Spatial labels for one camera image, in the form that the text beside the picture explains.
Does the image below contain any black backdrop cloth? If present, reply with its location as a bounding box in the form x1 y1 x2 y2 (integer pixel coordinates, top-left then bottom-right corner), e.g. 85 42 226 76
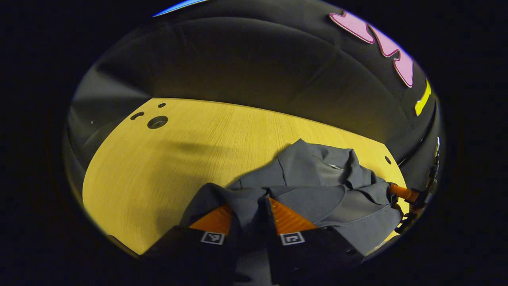
63 0 443 191

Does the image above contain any grey button-up shirt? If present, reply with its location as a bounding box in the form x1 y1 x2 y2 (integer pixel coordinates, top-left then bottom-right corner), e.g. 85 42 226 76
179 138 404 286

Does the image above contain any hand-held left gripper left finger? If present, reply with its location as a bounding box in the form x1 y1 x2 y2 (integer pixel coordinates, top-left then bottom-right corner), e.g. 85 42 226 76
141 205 239 274

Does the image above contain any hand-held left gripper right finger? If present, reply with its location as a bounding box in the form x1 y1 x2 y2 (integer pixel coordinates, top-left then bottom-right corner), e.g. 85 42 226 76
260 197 365 284

